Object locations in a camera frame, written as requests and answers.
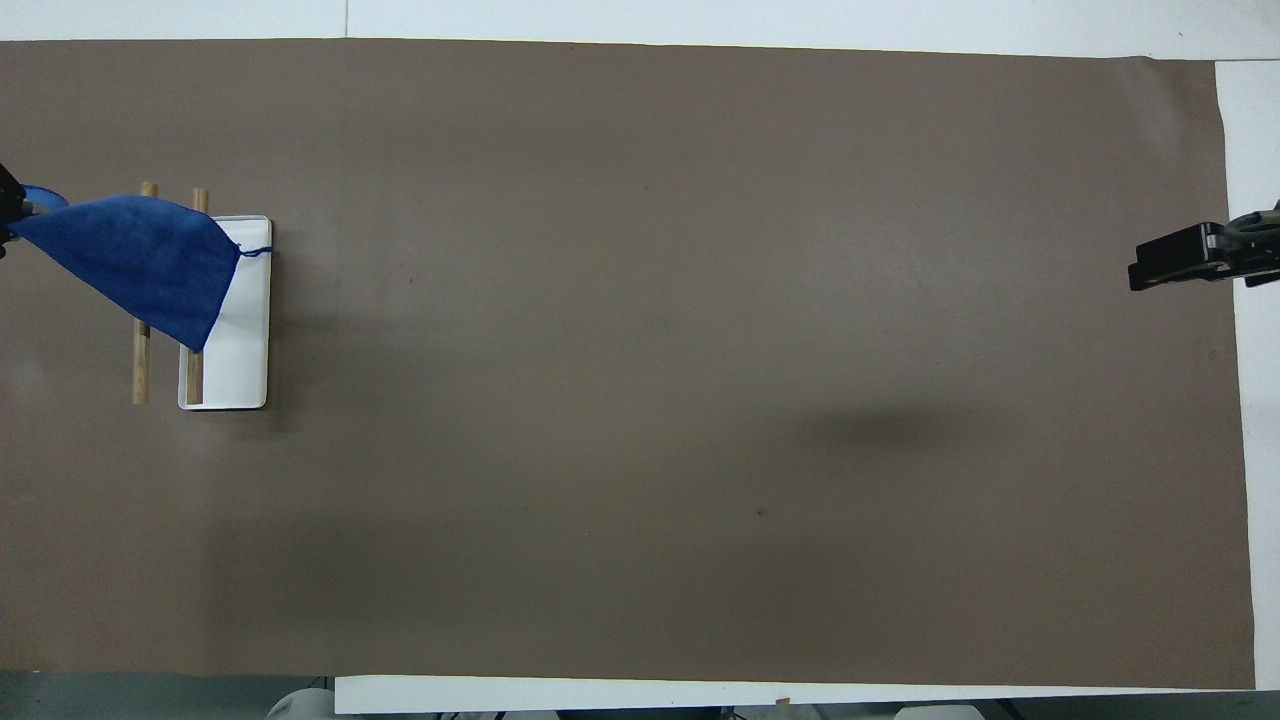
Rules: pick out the wooden rack with white base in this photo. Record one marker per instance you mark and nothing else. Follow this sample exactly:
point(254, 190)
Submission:
point(245, 340)

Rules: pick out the blue towel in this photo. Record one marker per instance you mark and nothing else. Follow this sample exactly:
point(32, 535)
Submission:
point(140, 260)

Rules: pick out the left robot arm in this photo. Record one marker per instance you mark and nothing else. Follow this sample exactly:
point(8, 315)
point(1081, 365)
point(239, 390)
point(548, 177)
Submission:
point(303, 705)

